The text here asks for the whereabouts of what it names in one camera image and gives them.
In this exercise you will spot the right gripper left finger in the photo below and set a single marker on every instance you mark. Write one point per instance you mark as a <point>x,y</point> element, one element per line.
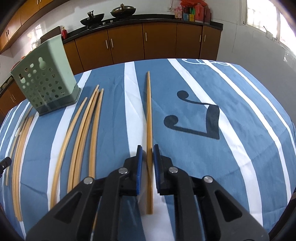
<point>90,211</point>

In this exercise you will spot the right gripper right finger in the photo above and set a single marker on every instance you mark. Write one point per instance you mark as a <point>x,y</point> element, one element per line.
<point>204,210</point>

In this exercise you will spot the lower wooden kitchen cabinets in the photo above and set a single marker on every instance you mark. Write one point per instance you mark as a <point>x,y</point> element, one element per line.
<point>141,40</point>

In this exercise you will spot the green perforated utensil holder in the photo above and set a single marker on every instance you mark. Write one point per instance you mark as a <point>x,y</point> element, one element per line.
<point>45,77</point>

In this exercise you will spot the blue striped tablecloth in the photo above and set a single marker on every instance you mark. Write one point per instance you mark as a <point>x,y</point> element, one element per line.
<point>211,118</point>

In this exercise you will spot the dark wooden cutting board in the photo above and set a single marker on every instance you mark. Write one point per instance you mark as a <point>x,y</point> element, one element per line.
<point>52,33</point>

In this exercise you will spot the red bottle on counter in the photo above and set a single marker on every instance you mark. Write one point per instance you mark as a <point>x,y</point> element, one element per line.
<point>64,33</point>

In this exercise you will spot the black wok with utensil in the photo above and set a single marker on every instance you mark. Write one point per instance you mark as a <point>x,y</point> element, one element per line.
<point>92,19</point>

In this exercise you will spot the lidded wok pan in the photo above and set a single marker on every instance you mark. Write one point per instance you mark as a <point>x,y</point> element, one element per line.
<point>123,11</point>

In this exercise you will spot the window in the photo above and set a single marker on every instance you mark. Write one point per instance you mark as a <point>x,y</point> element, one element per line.
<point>265,16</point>

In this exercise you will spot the colourful condiment boxes group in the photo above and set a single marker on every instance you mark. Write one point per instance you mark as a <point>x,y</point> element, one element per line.
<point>194,11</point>

